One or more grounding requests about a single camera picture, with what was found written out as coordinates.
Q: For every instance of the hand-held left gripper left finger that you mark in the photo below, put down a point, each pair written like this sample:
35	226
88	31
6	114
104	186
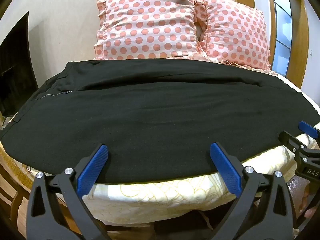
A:
92	170

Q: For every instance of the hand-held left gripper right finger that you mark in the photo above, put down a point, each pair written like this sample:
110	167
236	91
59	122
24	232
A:
225	170

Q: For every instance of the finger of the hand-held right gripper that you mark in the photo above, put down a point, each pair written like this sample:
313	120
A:
290	142
308	129

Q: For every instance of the black pants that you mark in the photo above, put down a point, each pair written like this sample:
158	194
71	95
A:
150	117

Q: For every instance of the person's right hand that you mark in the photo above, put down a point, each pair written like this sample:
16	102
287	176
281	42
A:
311	212

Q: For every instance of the yellow patterned bed sheet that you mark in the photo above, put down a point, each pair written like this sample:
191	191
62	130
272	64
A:
162	197

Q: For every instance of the glass window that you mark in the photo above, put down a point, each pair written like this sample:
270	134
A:
282	30

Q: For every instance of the pink polka dot pillow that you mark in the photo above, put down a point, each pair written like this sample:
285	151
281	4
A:
232	35
147	22

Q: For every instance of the dark wooden cabinet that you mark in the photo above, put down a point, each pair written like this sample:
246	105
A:
12	67

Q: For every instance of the wooden bed frame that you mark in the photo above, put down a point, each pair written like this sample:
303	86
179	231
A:
12	200

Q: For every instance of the wooden window frame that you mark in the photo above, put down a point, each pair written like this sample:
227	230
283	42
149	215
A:
301	42

